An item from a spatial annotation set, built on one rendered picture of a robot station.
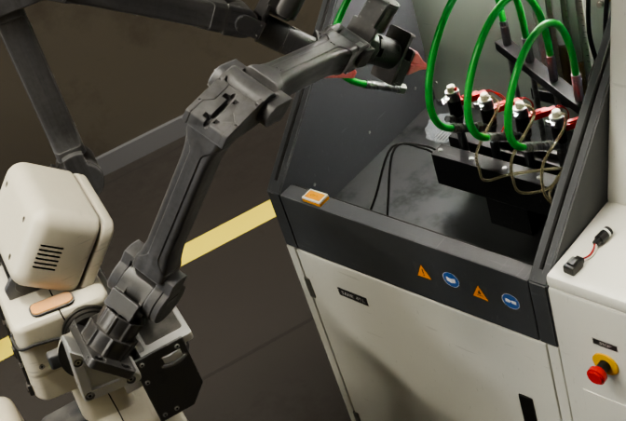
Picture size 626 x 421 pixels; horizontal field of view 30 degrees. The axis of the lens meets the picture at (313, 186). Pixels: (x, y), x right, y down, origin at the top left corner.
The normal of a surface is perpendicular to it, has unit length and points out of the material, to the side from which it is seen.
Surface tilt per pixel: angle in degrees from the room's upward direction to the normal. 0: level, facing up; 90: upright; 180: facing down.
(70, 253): 90
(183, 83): 90
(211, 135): 74
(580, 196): 90
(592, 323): 90
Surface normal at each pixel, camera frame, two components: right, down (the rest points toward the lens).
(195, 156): -0.48, 0.41
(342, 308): -0.62, 0.60
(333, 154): 0.73, 0.25
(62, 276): 0.43, 0.46
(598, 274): -0.25, -0.76
